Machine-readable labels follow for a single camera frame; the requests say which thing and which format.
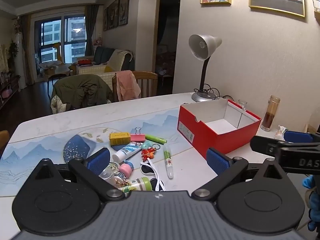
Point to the red cardboard shoebox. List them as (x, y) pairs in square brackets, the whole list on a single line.
[(200, 131)]

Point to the red cushion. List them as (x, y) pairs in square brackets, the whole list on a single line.
[(84, 62)]

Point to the dark wooden cabinet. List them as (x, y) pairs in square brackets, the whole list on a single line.
[(8, 93)]

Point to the silver desk lamp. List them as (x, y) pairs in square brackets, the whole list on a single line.
[(203, 46)]

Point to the green house plant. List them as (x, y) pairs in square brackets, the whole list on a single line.
[(13, 51)]

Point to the wooden dining chair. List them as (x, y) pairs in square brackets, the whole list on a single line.
[(150, 85), (3, 140)]

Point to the small yellow box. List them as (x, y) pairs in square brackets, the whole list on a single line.
[(120, 138)]

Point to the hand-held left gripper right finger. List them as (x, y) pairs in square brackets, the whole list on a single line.
[(217, 161)]

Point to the small drinking glass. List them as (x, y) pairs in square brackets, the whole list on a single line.
[(242, 104)]

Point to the clear plastic jar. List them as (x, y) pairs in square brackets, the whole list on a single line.
[(107, 175)]

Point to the pink cloth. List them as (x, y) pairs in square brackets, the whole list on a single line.
[(127, 85)]

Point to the glass bottle with brown liquid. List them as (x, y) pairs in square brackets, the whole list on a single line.
[(268, 118)]

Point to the white blue toothpaste tube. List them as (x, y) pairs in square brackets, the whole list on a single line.
[(127, 151)]

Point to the dark framed wall picture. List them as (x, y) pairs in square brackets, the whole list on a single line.
[(124, 7), (105, 19), (113, 13)]

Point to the beige throw blanket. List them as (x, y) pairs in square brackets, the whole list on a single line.
[(118, 58)]

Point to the brown curtain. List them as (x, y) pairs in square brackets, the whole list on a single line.
[(27, 50), (91, 30)]

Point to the white floor air conditioner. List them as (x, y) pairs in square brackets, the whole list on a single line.
[(20, 60)]

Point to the pink blue toy figure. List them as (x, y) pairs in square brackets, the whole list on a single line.
[(125, 170)]

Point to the white sunglasses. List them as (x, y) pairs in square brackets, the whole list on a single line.
[(147, 170)]

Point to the olive green jacket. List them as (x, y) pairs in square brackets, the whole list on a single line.
[(80, 90)]

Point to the pink plush toy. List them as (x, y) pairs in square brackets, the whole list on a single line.
[(98, 41)]

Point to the pink binder clip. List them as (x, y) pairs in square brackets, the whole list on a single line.
[(138, 137)]

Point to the small pink bag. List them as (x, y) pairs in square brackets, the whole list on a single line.
[(6, 92)]

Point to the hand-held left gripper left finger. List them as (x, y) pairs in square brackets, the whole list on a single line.
[(100, 160)]

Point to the yellow giraffe toy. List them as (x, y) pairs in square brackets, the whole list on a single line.
[(58, 51)]

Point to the cluttered low table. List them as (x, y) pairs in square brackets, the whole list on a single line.
[(53, 67)]

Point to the crumpled white blue packet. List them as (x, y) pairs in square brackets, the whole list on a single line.
[(280, 131)]

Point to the dark green sofa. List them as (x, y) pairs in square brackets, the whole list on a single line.
[(101, 53)]

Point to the large window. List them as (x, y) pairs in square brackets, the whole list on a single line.
[(51, 35)]

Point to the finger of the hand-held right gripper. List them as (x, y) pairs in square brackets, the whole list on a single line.
[(297, 136), (262, 146)]

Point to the green highlighter pen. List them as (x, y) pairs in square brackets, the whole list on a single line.
[(155, 138)]

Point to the person's right hand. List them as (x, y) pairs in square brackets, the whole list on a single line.
[(313, 205)]

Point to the white bottle with green lid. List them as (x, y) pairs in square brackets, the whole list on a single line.
[(140, 184)]

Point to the white green glue pen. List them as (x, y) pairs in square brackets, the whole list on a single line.
[(168, 160)]

